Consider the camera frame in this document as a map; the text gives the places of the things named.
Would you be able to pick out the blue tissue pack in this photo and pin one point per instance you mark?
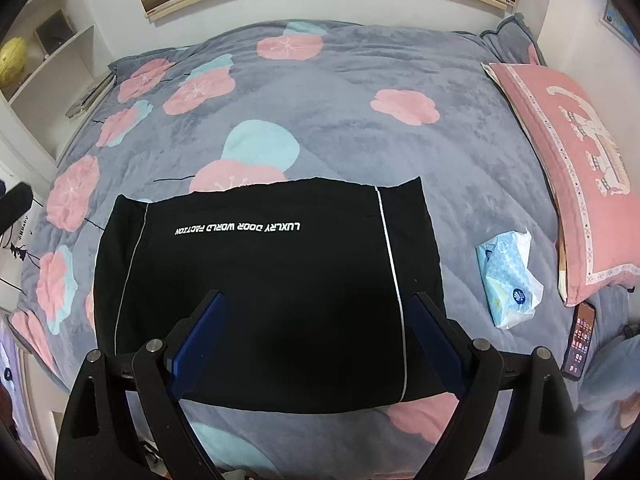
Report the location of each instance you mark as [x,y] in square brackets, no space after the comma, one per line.
[511,290]

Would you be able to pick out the black box on shelf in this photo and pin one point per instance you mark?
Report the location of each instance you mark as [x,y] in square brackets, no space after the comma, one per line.
[54,32]

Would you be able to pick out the pink patterned pillow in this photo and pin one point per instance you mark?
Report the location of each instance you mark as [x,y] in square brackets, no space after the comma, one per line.
[597,205]

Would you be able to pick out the grey pillow behind pink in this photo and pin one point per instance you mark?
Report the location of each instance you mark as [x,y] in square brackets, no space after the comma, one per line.
[513,42]

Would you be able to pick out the smartphone with dark case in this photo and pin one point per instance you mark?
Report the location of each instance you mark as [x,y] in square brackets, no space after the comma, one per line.
[579,341]

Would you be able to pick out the yellow globe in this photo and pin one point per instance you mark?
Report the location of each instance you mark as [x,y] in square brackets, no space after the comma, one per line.
[13,59]

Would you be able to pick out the grey floral bed blanket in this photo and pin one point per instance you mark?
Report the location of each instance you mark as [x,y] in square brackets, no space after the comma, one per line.
[279,102]

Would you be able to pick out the white calligraphy paper bag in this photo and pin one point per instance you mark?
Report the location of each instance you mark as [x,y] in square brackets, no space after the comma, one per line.
[16,253]

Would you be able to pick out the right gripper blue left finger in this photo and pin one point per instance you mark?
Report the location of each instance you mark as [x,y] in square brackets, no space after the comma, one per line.
[191,342]

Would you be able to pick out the grey items on ledge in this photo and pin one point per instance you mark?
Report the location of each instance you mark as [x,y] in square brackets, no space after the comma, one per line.
[92,96]

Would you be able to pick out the white bookshelf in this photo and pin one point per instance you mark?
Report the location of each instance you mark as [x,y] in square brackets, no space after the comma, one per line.
[35,105]

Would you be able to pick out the wall map poster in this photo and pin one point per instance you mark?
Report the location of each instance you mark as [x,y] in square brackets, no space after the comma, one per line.
[615,21]

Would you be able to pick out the black hooded jacket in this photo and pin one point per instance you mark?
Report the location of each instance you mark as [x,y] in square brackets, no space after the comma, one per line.
[316,275]

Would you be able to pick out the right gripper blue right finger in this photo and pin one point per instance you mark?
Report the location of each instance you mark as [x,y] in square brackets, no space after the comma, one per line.
[440,342]

